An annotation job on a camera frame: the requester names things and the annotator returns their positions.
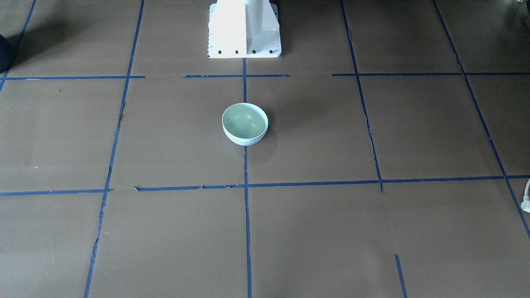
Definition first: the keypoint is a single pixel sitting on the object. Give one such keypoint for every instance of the green bowl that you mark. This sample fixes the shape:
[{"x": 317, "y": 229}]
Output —
[{"x": 245, "y": 120}]

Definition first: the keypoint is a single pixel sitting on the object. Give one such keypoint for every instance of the blue bowl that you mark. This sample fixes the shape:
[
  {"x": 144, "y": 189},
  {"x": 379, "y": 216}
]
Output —
[{"x": 244, "y": 141}]

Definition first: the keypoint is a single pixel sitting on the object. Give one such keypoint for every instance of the white power plug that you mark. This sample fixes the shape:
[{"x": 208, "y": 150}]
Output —
[{"x": 525, "y": 205}]

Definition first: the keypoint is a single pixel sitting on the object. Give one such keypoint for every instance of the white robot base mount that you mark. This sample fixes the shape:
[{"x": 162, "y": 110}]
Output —
[{"x": 243, "y": 29}]

